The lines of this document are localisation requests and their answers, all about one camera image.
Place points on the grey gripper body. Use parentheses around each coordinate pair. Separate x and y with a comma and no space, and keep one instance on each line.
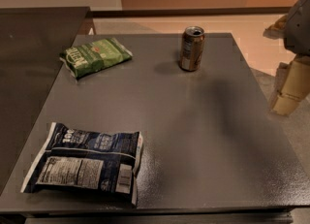
(298,29)

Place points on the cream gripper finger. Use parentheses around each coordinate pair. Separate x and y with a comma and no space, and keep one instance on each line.
(276,30)
(292,85)

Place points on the orange soda can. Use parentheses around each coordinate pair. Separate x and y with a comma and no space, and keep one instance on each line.
(191,48)

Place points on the green jalapeno chip bag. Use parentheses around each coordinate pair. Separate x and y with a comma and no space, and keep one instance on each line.
(94,57)

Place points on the blue chip bag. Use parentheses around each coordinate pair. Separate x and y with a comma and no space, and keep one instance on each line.
(73,159)

